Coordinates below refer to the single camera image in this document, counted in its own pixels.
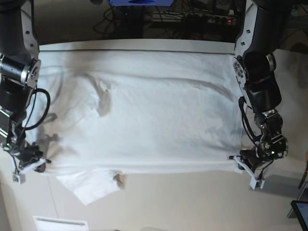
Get white T-shirt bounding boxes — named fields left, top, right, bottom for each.
left=27, top=51, right=242, bottom=205

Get blue box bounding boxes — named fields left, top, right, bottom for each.
left=108, top=0, right=173, bottom=6

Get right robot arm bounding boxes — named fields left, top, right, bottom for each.
left=0, top=0, right=51, bottom=175

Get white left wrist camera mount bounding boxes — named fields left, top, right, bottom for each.
left=228, top=155, right=265, bottom=190

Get black power strip red light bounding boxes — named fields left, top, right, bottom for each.
left=151, top=13, right=239, bottom=26

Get grey tablet stand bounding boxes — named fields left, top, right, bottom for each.
left=287, top=182, right=308, bottom=218

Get dark tablet screen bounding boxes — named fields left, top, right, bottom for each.
left=291, top=200, right=308, bottom=231

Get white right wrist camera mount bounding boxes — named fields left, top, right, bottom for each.
left=11, top=157, right=48, bottom=185

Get white paper sheet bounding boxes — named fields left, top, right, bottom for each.
left=33, top=216, right=89, bottom=231

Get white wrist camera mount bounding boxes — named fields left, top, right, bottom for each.
left=11, top=157, right=48, bottom=185
left=228, top=155, right=265, bottom=190

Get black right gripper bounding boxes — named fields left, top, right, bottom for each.
left=15, top=143, right=51, bottom=169

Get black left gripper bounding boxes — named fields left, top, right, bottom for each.
left=240, top=148, right=274, bottom=171

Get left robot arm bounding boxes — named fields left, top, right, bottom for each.
left=233, top=0, right=294, bottom=172

